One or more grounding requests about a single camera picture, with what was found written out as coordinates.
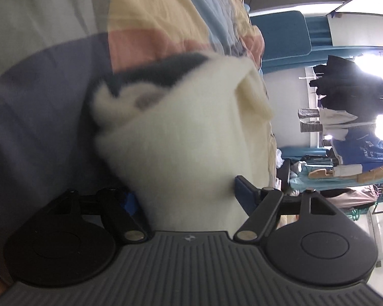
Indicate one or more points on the pink hanging garment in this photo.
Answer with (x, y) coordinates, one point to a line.
(354, 197)

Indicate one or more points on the patchwork plaid quilt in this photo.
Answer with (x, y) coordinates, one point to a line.
(35, 118)

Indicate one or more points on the cream sweater with blue stripes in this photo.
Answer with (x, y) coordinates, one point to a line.
(178, 153)

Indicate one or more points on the tan hanging garment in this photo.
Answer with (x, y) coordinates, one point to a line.
(370, 173)

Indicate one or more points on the blue padded chair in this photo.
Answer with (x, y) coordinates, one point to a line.
(281, 38)

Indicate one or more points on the blue hanging sweatshirt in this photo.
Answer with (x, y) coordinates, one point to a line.
(360, 149)

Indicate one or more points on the white cabinet door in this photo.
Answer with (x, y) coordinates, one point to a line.
(370, 6)

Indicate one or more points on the white grey hanging garment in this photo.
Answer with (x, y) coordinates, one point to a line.
(335, 121)

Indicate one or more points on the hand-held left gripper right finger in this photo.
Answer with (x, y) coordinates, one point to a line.
(244, 194)

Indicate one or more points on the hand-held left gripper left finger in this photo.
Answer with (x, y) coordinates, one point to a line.
(131, 205)

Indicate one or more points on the black hanging jacket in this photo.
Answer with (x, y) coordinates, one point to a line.
(344, 86)

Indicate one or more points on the striped hanging shirt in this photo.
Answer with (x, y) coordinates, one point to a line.
(309, 127)

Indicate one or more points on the blue curtain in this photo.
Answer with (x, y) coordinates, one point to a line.
(319, 33)

